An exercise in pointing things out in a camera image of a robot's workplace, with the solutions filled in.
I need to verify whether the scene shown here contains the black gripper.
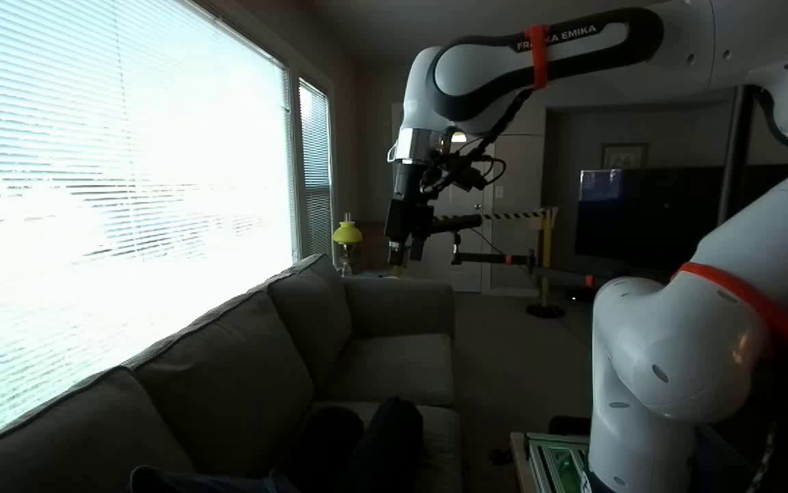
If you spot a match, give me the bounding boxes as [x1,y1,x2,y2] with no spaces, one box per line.
[388,162,439,262]

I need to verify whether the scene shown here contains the white door with fanlight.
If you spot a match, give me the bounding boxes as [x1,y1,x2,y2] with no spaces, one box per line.
[391,97,498,297]

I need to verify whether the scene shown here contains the yellow table lamp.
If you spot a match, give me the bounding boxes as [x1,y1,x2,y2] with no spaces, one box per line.
[328,210,367,279]

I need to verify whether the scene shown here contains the black tripod bar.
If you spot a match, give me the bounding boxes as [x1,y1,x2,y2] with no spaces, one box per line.
[453,232,543,271]

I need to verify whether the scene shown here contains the yellow black barrier tape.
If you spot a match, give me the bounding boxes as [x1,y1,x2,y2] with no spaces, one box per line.
[429,208,553,228]

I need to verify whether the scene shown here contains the narrow window blind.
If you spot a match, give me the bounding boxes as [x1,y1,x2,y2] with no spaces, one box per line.
[295,78,336,261]

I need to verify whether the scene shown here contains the grey fabric sofa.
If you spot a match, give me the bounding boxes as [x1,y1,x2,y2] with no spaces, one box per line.
[0,251,465,493]

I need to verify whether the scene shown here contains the black television screen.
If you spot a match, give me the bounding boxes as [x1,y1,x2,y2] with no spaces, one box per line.
[576,162,788,284]

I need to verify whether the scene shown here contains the large window blind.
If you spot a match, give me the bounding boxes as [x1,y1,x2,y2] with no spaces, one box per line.
[0,0,295,460]

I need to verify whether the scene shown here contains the black vertical stand pole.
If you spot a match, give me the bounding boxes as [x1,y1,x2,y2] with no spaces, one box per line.
[714,82,763,231]

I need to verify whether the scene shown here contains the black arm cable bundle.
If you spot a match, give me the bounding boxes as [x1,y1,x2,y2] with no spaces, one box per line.
[420,89,513,197]

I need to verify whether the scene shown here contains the orange forearm strap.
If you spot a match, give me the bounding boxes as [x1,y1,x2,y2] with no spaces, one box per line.
[525,23,553,90]

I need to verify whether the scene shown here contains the small framed wall picture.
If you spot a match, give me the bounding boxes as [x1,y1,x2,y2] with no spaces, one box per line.
[600,141,650,169]

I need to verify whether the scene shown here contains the orange upper arm strap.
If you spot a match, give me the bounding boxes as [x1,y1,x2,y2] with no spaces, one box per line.
[674,261,788,349]

